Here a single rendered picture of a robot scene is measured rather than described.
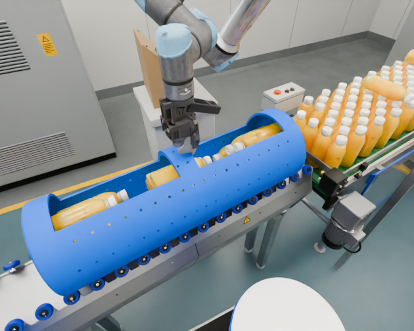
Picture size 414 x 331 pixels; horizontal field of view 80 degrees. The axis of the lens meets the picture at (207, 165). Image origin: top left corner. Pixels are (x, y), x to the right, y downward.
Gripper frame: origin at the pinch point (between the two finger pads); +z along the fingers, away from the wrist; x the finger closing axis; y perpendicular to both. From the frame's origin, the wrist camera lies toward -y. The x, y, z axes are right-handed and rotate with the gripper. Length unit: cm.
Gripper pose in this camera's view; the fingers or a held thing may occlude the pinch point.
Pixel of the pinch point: (192, 150)
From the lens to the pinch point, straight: 77.8
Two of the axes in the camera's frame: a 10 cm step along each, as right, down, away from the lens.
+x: 5.2, 6.0, -6.1
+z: 0.2, 7.0, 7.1
